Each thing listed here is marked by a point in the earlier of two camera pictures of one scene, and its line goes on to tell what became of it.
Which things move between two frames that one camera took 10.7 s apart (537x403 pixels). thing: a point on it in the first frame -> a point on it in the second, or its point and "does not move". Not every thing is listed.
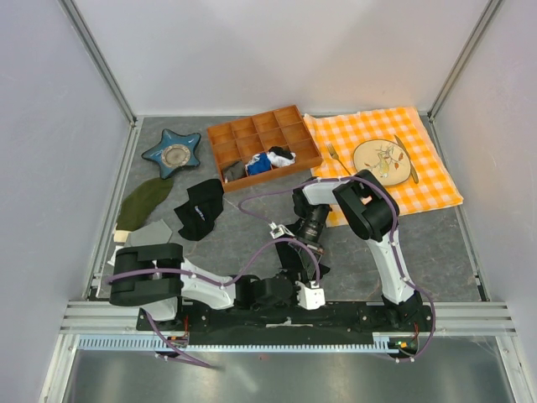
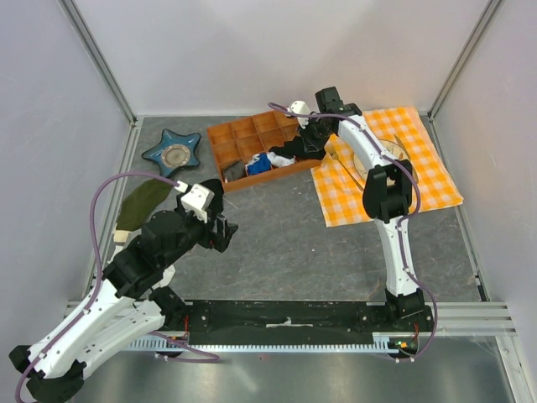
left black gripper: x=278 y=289 -> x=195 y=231
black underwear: x=301 y=259 -> x=303 y=148
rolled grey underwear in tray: x=234 y=171 does not move
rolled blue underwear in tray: x=258 y=164 does not move
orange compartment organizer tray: x=235 y=140 does not move
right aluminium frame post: x=488 y=15 does not move
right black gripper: x=310 y=243 -> x=305 y=133
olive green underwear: x=138 y=202 does not move
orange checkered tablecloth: x=334 y=137 does not move
